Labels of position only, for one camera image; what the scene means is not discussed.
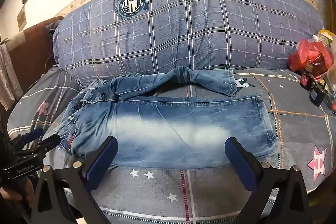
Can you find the person's left hand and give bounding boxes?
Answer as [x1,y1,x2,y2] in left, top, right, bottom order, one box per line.
[0,177,34,211]

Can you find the grey hanging towel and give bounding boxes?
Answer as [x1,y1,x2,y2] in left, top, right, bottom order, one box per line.
[0,42,24,110]

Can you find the brown headboard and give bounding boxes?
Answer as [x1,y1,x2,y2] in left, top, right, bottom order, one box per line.
[8,16,65,109]

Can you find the blue plaid quilt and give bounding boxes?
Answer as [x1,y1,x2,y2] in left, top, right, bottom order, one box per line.
[52,0,326,83]

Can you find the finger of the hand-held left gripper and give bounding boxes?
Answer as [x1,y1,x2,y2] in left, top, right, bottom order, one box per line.
[16,134,62,159]
[21,128,44,145]

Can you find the grey star print bedsheet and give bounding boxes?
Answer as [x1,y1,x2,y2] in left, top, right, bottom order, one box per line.
[7,66,336,224]

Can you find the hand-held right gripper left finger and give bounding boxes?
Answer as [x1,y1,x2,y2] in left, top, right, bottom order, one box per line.
[31,136,118,224]

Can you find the dark bottle with red label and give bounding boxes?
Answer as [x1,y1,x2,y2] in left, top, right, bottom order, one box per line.
[300,69,316,90]

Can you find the blue denim pants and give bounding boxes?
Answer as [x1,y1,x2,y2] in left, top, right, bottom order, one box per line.
[56,66,279,170]

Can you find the red plastic bag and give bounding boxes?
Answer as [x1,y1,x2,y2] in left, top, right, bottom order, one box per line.
[288,39,335,75]

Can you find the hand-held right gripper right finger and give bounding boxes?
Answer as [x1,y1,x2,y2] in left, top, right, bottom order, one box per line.
[224,137,313,224]

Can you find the clear plastic bag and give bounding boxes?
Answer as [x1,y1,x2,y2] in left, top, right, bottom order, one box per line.
[312,29,336,47]

